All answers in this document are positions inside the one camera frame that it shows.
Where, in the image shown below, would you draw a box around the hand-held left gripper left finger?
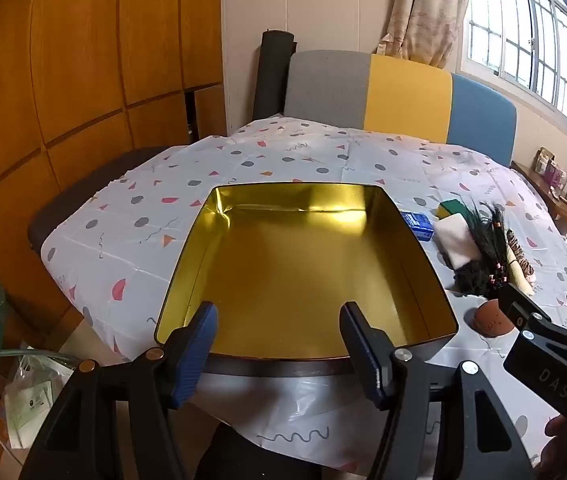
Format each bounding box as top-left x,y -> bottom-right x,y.
18,301 -> 219,480

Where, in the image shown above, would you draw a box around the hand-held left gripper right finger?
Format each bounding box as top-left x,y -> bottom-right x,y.
339,301 -> 537,480

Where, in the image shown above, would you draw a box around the brown makeup sponge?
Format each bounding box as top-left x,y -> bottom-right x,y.
473,299 -> 515,337

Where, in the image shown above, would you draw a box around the cream yellow roll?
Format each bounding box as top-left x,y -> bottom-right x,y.
507,255 -> 535,294

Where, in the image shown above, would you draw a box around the leopard print hair tie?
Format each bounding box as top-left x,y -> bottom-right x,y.
506,229 -> 537,281

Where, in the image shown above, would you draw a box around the black wig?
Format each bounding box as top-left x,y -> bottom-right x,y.
453,201 -> 509,297

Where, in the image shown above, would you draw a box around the beige bandage roll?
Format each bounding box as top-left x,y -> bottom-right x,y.
435,214 -> 481,268

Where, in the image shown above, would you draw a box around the maroon tin box gold inside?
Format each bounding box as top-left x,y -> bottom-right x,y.
154,183 -> 459,361

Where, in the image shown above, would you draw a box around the green yellow scouring sponge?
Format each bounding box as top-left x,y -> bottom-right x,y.
436,200 -> 471,219

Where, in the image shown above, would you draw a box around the small blue packet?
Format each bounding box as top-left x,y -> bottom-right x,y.
400,211 -> 435,242

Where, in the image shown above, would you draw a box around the person's right hand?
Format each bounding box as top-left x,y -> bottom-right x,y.
545,412 -> 567,468

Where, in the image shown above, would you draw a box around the wooden side table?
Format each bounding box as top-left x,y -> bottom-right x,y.
511,160 -> 567,261

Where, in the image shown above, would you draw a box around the purple boxes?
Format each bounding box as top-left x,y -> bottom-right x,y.
536,147 -> 567,191

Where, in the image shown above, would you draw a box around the white plastic bag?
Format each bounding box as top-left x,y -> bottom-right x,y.
4,355 -> 73,449

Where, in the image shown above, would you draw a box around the white patterned plastic tablecloth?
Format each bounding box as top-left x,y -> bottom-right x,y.
38,116 -> 567,473

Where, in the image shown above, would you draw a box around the grey yellow blue bench back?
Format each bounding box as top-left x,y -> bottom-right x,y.
283,50 -> 517,168

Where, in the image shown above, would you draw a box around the white framed window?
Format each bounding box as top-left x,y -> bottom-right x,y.
456,0 -> 567,127

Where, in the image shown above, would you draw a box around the black rolled mat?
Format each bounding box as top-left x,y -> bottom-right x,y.
254,30 -> 297,121

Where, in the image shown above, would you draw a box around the patterned beige curtain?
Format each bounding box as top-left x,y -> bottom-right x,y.
383,0 -> 471,68

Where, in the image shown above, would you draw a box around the wooden wardrobe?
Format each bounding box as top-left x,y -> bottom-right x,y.
0,0 -> 228,348

